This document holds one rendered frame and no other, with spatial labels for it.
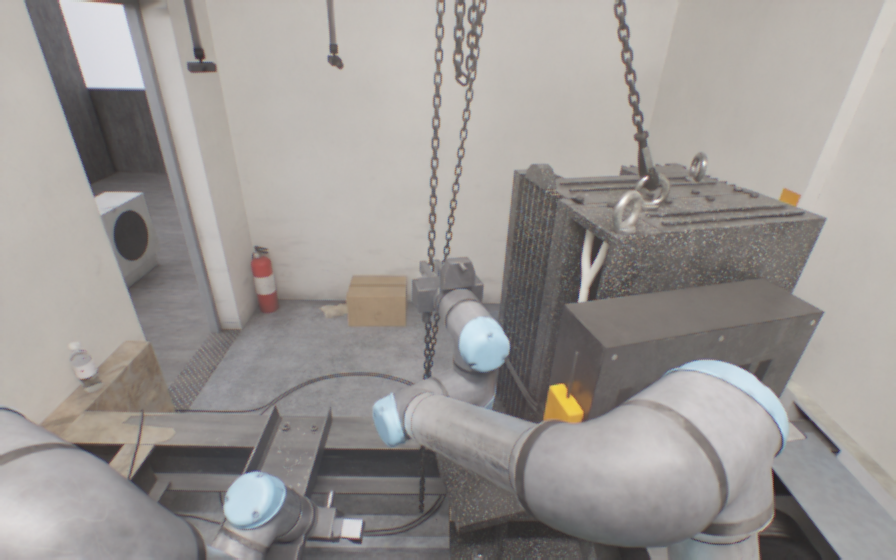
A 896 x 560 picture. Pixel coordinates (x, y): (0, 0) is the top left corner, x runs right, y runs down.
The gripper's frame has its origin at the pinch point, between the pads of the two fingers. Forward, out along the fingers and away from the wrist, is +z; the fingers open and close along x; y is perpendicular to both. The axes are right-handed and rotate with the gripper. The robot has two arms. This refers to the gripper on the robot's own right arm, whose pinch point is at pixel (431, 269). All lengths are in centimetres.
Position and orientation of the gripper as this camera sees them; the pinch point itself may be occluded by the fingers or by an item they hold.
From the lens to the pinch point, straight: 94.2
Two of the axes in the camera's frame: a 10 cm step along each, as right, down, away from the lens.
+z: -3.2, -4.4, 8.4
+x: 9.5, -1.0, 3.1
